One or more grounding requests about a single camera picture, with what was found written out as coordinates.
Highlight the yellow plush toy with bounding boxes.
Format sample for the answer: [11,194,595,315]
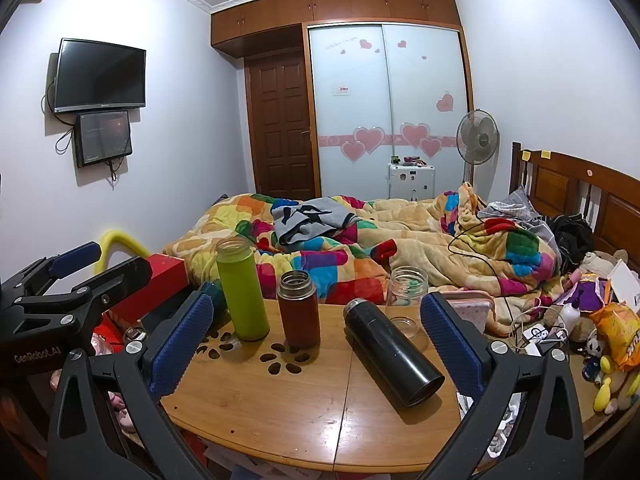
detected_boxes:
[592,356,639,415]

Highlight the white bedside cabinet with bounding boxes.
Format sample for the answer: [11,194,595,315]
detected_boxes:
[387,164,436,202]

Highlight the red thermos bottle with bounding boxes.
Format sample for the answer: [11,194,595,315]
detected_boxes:
[277,270,320,349]

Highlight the green bottle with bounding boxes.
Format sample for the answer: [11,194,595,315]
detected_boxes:
[216,236,270,341]

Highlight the black thermos bottle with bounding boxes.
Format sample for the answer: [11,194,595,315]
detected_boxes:
[343,298,445,408]

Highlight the white power strip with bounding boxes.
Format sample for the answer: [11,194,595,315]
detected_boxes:
[523,324,567,356]

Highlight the yellow foam tube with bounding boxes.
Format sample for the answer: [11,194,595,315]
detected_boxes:
[93,230,151,274]

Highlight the glass jar lid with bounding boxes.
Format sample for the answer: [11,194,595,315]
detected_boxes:
[390,315,420,340]

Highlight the wooden bed headboard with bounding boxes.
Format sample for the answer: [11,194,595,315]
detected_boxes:
[510,142,640,270]

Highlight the small black wall monitor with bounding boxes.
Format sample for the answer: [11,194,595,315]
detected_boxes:
[73,110,132,168]

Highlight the black bag on bed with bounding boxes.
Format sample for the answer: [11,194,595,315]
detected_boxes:
[548,214,594,274]

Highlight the pink dotted pouch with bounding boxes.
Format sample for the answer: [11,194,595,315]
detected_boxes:
[442,290,495,333]

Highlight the black cable on bed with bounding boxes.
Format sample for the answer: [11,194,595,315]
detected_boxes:
[446,219,524,351]

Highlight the grey black garment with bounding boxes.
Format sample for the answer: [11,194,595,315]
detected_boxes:
[270,197,357,248]

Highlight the orange snack bag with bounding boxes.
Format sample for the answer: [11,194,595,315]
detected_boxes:
[590,302,640,372]

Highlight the wardrobe with heart stickers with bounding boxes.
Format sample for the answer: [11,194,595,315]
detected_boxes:
[210,0,473,198]

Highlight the red box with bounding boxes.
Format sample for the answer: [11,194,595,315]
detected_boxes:
[106,254,189,328]

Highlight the purple toy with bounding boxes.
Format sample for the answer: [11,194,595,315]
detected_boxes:
[560,273,608,313]

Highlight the colourful patchwork quilt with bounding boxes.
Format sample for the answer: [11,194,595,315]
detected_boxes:
[164,183,563,336]

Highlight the standing electric fan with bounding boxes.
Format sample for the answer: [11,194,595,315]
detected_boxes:
[456,108,500,184]

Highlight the clear glass jar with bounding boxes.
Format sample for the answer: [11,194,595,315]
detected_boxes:
[385,266,430,318]

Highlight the wall mounted black television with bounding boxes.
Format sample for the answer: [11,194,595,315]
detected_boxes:
[53,38,146,114]

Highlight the brown wooden door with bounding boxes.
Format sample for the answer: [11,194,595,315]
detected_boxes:
[246,50,316,200]

